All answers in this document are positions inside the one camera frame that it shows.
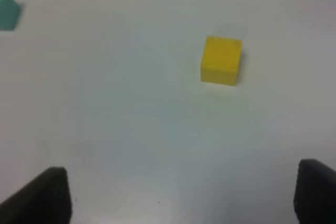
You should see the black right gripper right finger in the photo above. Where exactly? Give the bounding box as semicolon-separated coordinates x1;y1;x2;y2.
293;159;335;224

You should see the green cube block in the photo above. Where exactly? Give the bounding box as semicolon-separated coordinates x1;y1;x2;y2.
0;0;20;31

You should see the yellow cube block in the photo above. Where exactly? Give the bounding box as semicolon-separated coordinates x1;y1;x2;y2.
201;36;243;86

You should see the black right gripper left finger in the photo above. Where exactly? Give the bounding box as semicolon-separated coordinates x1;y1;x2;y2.
1;167;72;223

